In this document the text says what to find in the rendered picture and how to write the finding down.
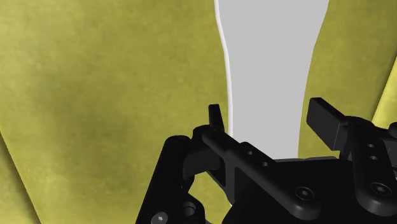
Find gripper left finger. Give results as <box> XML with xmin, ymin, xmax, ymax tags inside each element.
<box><xmin>135</xmin><ymin>104</ymin><xmax>322</xmax><ymax>224</ymax></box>

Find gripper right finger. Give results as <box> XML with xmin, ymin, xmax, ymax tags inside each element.
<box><xmin>306</xmin><ymin>97</ymin><xmax>397</xmax><ymax>218</ymax></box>

